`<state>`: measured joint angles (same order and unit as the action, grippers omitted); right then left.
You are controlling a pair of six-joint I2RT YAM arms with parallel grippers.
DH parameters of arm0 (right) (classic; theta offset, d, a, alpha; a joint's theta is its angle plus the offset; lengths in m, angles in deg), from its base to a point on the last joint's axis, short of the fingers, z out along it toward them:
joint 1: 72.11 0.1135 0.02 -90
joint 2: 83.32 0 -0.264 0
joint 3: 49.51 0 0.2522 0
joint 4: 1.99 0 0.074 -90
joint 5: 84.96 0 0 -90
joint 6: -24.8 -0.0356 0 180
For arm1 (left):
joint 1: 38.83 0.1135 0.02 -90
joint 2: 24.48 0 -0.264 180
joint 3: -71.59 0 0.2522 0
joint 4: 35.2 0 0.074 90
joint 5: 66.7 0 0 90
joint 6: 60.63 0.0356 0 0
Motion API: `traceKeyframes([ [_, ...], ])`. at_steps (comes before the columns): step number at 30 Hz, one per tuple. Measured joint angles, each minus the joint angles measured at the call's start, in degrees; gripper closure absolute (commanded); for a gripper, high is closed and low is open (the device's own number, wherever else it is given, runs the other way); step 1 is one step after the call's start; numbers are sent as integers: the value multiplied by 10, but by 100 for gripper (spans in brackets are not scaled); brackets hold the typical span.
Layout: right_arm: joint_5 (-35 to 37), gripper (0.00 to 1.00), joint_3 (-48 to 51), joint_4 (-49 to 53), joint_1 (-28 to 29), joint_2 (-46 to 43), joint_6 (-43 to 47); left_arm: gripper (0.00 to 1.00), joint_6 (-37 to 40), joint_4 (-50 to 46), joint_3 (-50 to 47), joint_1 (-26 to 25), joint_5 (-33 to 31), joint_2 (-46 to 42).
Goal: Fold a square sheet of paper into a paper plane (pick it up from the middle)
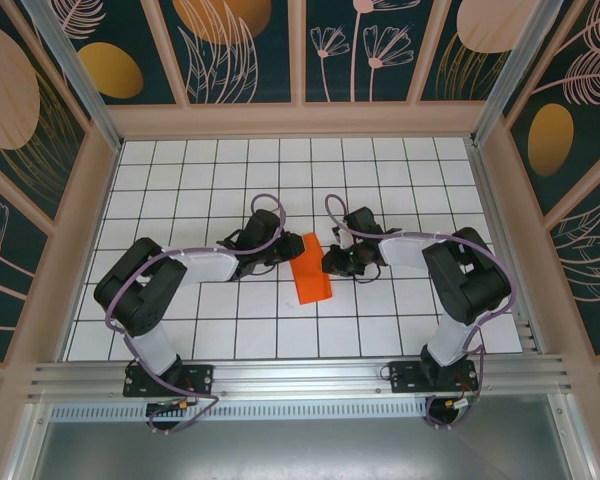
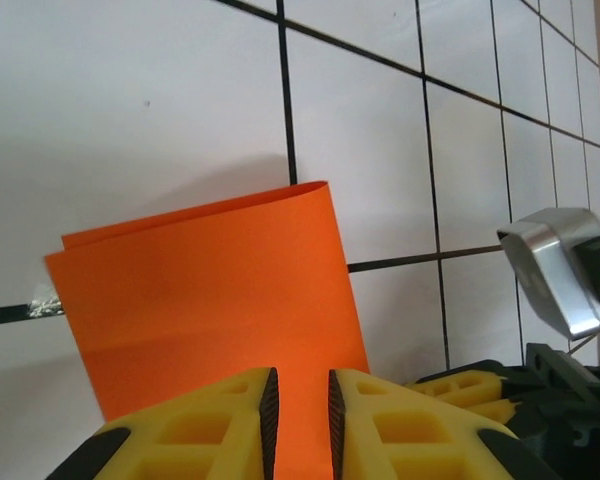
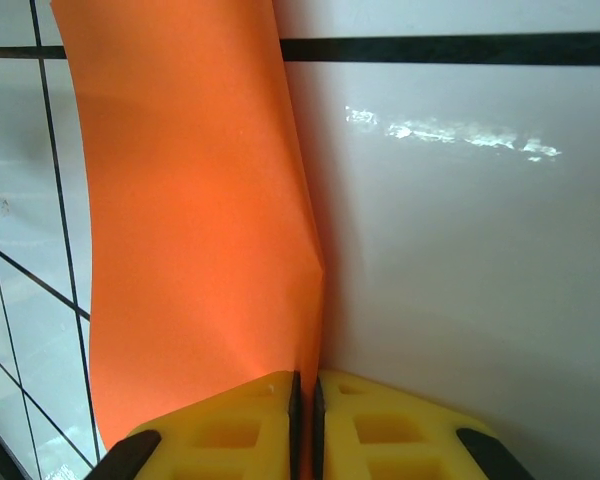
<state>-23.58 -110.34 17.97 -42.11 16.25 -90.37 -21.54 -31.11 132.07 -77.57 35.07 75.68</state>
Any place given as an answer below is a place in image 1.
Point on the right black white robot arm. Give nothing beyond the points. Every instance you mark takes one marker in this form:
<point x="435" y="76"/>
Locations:
<point x="470" y="285"/>

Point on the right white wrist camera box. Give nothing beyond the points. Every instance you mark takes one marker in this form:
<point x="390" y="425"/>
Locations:
<point x="336" y="235"/>

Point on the long aluminium mounting rail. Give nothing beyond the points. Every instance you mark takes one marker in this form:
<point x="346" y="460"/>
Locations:
<point x="300" y="372"/>

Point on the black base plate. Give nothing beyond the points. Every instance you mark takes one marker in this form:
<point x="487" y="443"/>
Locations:
<point x="200" y="377"/>
<point x="405" y="377"/>

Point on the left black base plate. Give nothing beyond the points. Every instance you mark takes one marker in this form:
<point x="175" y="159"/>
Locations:
<point x="200" y="377"/>

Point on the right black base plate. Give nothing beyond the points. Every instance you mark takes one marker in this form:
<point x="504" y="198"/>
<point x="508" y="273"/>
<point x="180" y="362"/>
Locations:
<point x="405" y="377"/>

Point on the small circuit board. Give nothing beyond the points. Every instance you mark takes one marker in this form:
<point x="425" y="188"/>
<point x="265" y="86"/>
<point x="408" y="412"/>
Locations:
<point x="167" y="404"/>
<point x="460" y="402"/>

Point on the aluminium frame post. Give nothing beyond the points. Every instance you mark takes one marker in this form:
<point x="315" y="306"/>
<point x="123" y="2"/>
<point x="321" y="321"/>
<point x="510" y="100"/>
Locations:
<point x="515" y="65"/>
<point x="75" y="65"/>

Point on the grey metal panel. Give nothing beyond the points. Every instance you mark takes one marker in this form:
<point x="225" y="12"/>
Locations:
<point x="300" y="450"/>

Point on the right small circuit board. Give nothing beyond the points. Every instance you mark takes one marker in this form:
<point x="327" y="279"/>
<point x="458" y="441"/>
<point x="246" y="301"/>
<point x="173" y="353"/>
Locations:
<point x="460" y="402"/>

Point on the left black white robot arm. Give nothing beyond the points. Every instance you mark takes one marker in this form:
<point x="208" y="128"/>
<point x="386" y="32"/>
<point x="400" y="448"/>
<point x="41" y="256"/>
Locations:
<point x="145" y="285"/>

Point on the left small circuit board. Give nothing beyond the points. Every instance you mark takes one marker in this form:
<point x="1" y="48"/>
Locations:
<point x="167" y="404"/>

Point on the aluminium side rail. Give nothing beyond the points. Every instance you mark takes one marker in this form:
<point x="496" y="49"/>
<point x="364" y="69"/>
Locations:
<point x="500" y="240"/>

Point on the orange cloth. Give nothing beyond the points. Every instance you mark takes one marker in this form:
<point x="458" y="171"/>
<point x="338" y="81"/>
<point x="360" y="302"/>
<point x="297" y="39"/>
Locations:
<point x="310" y="285"/>

